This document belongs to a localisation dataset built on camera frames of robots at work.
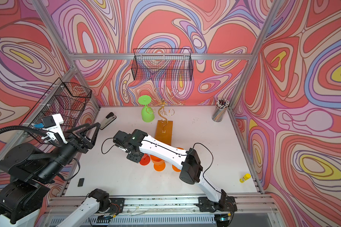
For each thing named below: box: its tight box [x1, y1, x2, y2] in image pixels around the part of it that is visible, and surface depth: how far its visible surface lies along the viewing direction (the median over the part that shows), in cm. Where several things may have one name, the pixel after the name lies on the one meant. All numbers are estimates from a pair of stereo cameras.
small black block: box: [77, 177, 85, 187], surface depth 83 cm
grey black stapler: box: [99, 112, 117, 131], surface depth 110 cm
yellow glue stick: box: [239, 173, 252, 184], surface depth 78 cm
